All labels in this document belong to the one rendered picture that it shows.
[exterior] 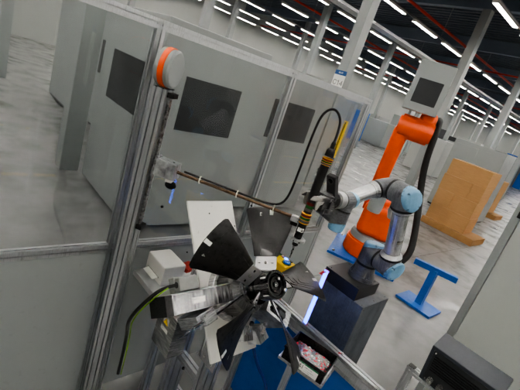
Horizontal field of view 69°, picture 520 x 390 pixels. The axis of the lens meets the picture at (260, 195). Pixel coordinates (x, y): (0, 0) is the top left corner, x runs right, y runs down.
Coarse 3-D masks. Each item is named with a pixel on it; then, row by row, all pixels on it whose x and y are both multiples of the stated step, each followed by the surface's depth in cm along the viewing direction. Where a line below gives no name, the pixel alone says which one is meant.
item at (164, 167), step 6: (156, 156) 161; (156, 162) 160; (162, 162) 159; (168, 162) 159; (174, 162) 162; (180, 162) 165; (156, 168) 161; (162, 168) 160; (168, 168) 160; (174, 168) 159; (180, 168) 165; (156, 174) 161; (162, 174) 161; (168, 174) 160; (174, 174) 161
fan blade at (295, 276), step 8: (296, 264) 185; (288, 272) 175; (296, 272) 178; (304, 272) 181; (288, 280) 167; (296, 280) 171; (304, 280) 174; (312, 280) 179; (296, 288) 165; (304, 288) 169; (312, 288) 173; (320, 288) 180; (320, 296) 174
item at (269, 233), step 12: (252, 216) 171; (264, 216) 171; (276, 216) 172; (252, 228) 168; (264, 228) 168; (276, 228) 169; (288, 228) 170; (252, 240) 166; (264, 240) 166; (276, 240) 166; (264, 252) 163; (276, 252) 163
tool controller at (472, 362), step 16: (448, 336) 152; (432, 352) 149; (448, 352) 145; (464, 352) 146; (432, 368) 150; (448, 368) 144; (464, 368) 140; (480, 368) 140; (496, 368) 141; (432, 384) 152; (448, 384) 146; (464, 384) 141; (480, 384) 136; (496, 384) 135
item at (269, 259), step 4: (256, 256) 163; (260, 256) 163; (264, 256) 163; (268, 256) 163; (272, 256) 162; (256, 260) 162; (260, 260) 162; (264, 260) 162; (268, 260) 162; (272, 260) 162; (256, 264) 162; (260, 264) 161; (264, 264) 161; (268, 264) 161; (272, 264) 161; (260, 268) 161; (264, 268) 160; (268, 268) 160; (272, 268) 160
